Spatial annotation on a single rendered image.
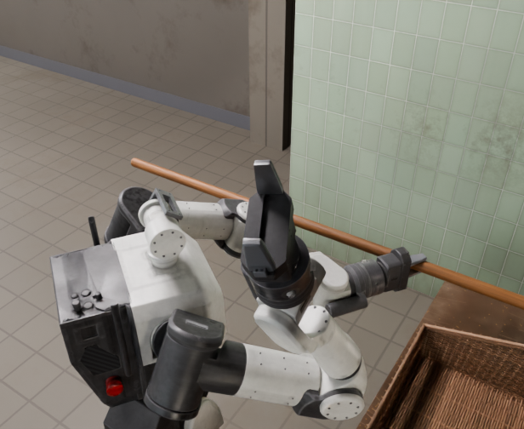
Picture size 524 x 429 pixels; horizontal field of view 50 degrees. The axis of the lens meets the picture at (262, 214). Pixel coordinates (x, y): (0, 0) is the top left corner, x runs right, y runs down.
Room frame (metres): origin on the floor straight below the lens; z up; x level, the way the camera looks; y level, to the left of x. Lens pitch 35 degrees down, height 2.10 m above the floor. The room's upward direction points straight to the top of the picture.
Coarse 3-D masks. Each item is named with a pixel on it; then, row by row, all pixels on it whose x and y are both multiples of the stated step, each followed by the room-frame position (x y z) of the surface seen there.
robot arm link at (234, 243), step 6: (234, 222) 1.10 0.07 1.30; (240, 222) 1.09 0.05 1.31; (234, 228) 1.09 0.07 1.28; (240, 228) 1.08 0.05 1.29; (234, 234) 1.09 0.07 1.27; (240, 234) 1.08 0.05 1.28; (228, 240) 1.10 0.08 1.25; (234, 240) 1.08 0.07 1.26; (240, 240) 1.08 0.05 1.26; (228, 246) 1.09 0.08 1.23; (234, 246) 1.08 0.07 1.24; (240, 246) 1.08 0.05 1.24; (228, 252) 1.08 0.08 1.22; (234, 252) 1.08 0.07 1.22; (240, 252) 1.08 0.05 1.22
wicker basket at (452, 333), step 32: (416, 352) 1.27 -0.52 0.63; (448, 352) 1.25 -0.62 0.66; (480, 352) 1.20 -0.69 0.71; (512, 352) 1.16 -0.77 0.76; (416, 384) 1.18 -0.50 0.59; (448, 384) 1.17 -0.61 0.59; (480, 384) 1.18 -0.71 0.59; (512, 384) 1.14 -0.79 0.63; (384, 416) 1.04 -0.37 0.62; (416, 416) 1.05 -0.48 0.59; (448, 416) 1.05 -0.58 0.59; (480, 416) 1.05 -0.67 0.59; (512, 416) 1.06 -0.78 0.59
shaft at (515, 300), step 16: (176, 176) 1.48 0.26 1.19; (208, 192) 1.41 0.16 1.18; (224, 192) 1.39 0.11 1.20; (304, 224) 1.23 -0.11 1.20; (320, 224) 1.22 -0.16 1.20; (336, 240) 1.18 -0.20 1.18; (352, 240) 1.16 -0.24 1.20; (432, 272) 1.03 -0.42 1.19; (448, 272) 1.02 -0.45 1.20; (464, 288) 0.99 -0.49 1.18; (480, 288) 0.97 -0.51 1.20; (496, 288) 0.97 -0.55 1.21; (512, 304) 0.93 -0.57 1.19
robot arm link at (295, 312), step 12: (312, 264) 0.64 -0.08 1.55; (312, 276) 0.58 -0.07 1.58; (324, 276) 0.65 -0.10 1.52; (252, 288) 0.63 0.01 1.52; (312, 288) 0.58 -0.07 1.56; (264, 300) 0.57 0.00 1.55; (288, 300) 0.55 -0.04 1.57; (300, 300) 0.56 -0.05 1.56; (288, 312) 0.57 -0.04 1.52; (300, 312) 0.58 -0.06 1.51
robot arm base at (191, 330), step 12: (180, 312) 0.70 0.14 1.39; (168, 324) 0.65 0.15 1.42; (180, 324) 0.65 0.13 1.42; (192, 324) 0.66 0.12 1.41; (204, 324) 0.67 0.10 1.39; (216, 324) 0.69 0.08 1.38; (180, 336) 0.62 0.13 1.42; (192, 336) 0.62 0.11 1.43; (204, 336) 0.62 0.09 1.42; (216, 336) 0.64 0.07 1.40; (192, 348) 0.61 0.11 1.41; (204, 348) 0.61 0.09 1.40; (216, 348) 0.63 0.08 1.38; (156, 408) 0.56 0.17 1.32
